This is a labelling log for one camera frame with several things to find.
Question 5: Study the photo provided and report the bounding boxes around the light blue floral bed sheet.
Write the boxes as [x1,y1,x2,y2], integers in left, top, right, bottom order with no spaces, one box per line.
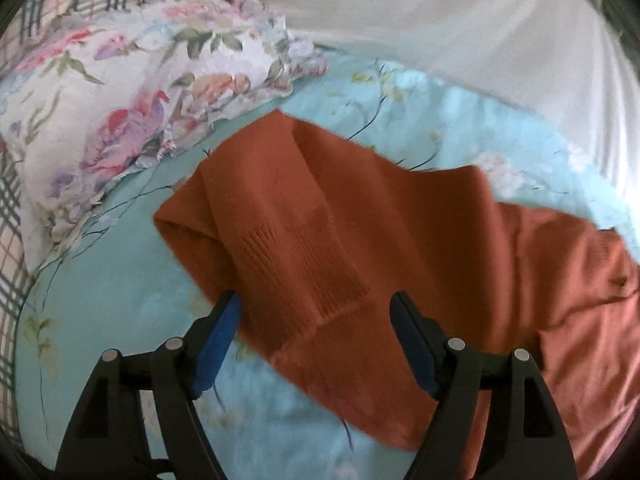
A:
[16,51,639,479]

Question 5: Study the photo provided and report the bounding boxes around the plaid checked blanket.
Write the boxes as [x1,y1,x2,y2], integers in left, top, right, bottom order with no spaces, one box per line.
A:
[1,0,144,445]

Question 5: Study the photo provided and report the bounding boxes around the white striped quilt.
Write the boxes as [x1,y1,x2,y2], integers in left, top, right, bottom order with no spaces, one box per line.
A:
[262,0,639,183]

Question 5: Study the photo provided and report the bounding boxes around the floral pink white pillow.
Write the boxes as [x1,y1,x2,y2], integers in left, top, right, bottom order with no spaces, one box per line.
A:
[1,0,328,271]

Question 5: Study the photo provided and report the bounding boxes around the orange knitted sweater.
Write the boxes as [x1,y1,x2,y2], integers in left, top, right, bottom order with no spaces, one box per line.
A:
[154,112,639,479]

